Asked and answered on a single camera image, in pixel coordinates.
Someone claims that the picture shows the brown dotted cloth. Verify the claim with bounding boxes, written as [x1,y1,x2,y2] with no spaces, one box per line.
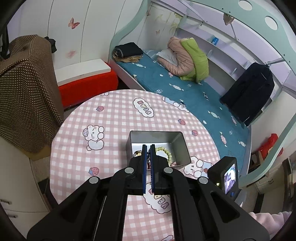
[0,35,64,154]

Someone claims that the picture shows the pink and green quilt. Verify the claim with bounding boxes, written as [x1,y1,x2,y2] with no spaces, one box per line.
[157,37,210,83]

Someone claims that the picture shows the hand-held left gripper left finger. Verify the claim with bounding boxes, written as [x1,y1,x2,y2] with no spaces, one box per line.
[27,145,148,241]

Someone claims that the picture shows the dark red bead bracelet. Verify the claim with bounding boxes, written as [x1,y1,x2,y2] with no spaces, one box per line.
[133,149,151,169]

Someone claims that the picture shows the clothes hanger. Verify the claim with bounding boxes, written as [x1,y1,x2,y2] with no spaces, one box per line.
[253,59,273,69]

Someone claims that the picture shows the tan folded clothes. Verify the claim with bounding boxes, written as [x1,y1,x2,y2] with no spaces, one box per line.
[112,55,142,63]

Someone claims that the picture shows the black hanging jacket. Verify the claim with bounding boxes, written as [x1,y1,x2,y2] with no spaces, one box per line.
[220,62,275,127]

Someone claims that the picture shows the white cabinet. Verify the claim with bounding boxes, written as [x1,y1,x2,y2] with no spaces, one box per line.
[0,137,51,232]

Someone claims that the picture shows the white board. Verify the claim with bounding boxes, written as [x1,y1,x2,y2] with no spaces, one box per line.
[54,59,112,86]

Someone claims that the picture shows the white pillow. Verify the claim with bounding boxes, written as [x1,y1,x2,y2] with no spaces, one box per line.
[156,49,176,65]

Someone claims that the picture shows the dark folded clothes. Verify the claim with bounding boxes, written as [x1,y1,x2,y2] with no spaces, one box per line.
[114,42,144,58]

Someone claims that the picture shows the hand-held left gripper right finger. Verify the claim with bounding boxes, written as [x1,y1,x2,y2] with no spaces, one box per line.
[150,144,270,241]

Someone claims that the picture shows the red storage bench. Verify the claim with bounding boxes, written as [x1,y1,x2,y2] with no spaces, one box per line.
[58,70,119,109]

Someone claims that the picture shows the pale bead bracelet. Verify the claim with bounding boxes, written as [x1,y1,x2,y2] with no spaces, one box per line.
[155,147,174,166]

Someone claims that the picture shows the red plastic bag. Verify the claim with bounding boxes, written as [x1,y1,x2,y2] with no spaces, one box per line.
[258,133,284,161]

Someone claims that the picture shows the person's right forearm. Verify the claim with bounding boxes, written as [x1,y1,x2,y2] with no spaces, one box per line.
[248,211,294,241]

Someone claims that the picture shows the grey metal tin box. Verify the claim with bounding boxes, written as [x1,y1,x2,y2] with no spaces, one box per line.
[126,130,192,168]

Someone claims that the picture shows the teal bunk bed frame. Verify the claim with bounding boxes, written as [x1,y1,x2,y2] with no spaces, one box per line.
[108,0,296,189]

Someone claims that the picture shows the dark cloth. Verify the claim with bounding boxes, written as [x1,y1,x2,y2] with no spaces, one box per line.
[44,36,57,54]

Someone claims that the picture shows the blue printed bed sheet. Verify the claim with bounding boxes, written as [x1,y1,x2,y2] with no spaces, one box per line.
[116,49,252,183]

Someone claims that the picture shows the pink checked tablecloth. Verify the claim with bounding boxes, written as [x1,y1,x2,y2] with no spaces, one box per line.
[50,89,220,241]

